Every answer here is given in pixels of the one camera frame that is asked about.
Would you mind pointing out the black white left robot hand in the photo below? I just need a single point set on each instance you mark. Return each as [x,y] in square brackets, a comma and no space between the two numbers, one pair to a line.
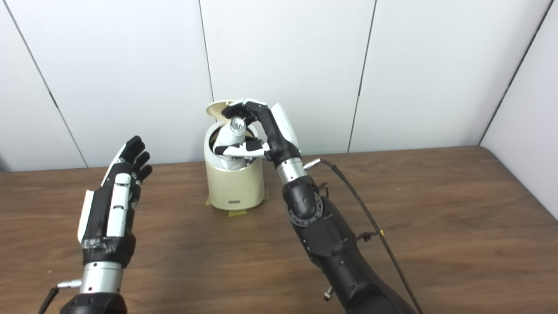
[98,226]

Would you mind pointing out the cream-colored round bin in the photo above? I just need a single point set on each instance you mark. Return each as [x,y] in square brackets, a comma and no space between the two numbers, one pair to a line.
[235,187]

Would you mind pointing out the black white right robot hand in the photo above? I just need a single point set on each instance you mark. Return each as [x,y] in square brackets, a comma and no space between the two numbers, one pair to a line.
[279,135]

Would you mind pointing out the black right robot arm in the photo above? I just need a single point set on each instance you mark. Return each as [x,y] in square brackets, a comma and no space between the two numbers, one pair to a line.
[331,235]

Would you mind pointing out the cream round bin lid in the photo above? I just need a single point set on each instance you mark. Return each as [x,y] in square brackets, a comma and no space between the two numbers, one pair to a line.
[216,109]

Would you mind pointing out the small white plastic bottle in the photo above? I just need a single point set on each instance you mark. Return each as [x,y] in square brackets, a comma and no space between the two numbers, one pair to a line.
[229,137]

